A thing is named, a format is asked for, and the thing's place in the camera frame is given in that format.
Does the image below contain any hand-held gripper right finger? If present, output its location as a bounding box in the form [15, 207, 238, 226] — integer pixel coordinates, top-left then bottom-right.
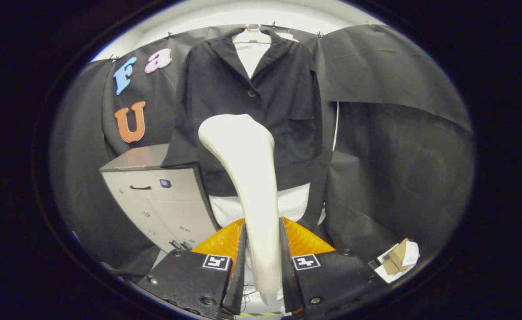
[280, 216, 390, 320]

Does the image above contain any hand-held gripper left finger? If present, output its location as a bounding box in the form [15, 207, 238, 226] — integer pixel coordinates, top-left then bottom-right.
[137, 218, 247, 320]

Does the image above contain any white garment steamer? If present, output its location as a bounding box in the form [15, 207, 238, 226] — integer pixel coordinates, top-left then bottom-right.
[198, 114, 284, 307]

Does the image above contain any black jacket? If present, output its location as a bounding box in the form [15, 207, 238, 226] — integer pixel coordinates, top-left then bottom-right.
[161, 27, 328, 197]

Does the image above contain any white clothes hanger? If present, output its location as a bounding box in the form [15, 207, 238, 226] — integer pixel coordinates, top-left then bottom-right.
[232, 24, 273, 45]

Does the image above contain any grey metal cabinet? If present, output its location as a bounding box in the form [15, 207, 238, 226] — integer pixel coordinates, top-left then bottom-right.
[100, 143, 219, 254]

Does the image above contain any small cardboard box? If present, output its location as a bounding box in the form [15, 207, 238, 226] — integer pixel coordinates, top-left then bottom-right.
[368, 238, 421, 284]

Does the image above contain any black backdrop cloth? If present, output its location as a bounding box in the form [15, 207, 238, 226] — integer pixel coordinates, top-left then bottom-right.
[50, 23, 473, 278]

